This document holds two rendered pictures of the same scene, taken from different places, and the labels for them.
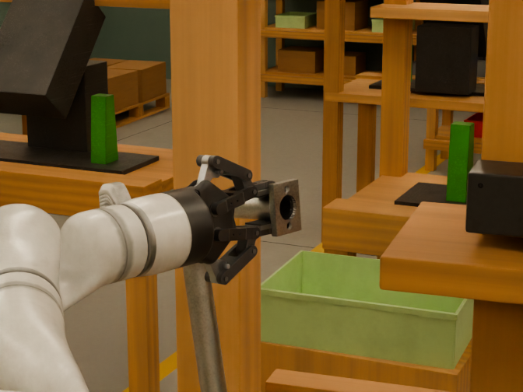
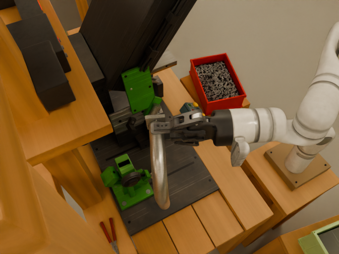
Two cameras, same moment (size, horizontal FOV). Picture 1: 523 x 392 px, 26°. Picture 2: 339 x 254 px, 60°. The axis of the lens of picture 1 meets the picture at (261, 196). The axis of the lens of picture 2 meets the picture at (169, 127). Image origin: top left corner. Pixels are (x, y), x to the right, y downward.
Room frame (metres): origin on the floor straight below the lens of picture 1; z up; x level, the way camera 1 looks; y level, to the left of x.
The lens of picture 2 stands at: (1.36, 0.22, 2.13)
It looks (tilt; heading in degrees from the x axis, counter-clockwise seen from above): 59 degrees down; 224
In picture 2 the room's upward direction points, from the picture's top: straight up
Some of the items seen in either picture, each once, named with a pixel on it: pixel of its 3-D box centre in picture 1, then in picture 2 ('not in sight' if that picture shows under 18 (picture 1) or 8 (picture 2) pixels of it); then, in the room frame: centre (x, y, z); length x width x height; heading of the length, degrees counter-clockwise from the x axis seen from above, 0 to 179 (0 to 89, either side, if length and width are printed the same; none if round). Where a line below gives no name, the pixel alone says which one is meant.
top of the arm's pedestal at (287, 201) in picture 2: not in sight; (289, 170); (0.56, 0.25, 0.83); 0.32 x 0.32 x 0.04; 72
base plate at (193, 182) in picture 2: not in sight; (124, 114); (0.92, -0.51, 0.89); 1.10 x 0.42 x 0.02; 72
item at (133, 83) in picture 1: (101, 92); not in sight; (10.22, 1.46, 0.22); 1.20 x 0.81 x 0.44; 159
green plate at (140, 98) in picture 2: not in sight; (136, 84); (0.88, -0.43, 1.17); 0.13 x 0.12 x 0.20; 72
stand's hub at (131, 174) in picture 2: not in sight; (131, 180); (1.17, -0.14, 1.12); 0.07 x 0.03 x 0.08; 162
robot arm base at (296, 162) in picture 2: not in sight; (301, 155); (0.56, 0.24, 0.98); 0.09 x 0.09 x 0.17; 75
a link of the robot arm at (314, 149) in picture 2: not in sight; (315, 136); (0.56, 0.24, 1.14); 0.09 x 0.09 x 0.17; 49
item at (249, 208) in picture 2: not in sight; (173, 101); (0.65, -0.43, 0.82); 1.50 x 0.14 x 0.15; 72
